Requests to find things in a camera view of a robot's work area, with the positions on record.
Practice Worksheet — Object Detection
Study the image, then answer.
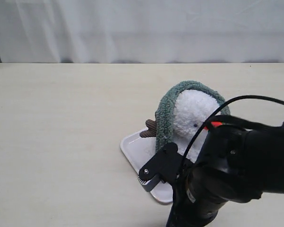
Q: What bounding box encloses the white rectangular plastic tray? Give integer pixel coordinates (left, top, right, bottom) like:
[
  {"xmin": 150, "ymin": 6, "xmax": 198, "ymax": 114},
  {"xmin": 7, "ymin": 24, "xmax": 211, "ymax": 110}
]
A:
[{"xmin": 120, "ymin": 131, "xmax": 173, "ymax": 205}]

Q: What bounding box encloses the green knitted scarf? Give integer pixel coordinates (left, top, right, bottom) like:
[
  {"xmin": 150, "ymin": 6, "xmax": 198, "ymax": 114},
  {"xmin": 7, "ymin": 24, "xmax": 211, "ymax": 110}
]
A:
[{"xmin": 155, "ymin": 80, "xmax": 225, "ymax": 152}]

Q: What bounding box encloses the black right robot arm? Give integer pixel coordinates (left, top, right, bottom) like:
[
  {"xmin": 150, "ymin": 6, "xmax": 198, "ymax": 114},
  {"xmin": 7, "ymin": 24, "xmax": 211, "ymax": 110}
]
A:
[{"xmin": 138, "ymin": 115, "xmax": 284, "ymax": 227}]

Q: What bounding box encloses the white plush snowman toy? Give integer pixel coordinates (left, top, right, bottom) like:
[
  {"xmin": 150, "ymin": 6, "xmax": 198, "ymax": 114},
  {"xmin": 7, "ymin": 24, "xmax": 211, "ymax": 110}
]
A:
[{"xmin": 140, "ymin": 89, "xmax": 219, "ymax": 162}]

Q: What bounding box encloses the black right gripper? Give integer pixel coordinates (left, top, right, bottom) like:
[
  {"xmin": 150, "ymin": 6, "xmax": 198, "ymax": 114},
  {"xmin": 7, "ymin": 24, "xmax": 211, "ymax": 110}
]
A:
[{"xmin": 138, "ymin": 115, "xmax": 263, "ymax": 203}]

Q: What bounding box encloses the white backdrop curtain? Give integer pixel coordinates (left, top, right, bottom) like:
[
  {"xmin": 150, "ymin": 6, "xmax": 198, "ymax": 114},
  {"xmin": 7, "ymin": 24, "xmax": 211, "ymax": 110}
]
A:
[{"xmin": 0, "ymin": 0, "xmax": 284, "ymax": 63}]

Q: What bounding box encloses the black camera cable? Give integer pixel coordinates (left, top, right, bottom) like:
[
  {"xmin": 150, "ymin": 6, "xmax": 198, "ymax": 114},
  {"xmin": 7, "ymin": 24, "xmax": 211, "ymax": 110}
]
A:
[{"xmin": 175, "ymin": 95, "xmax": 284, "ymax": 185}]

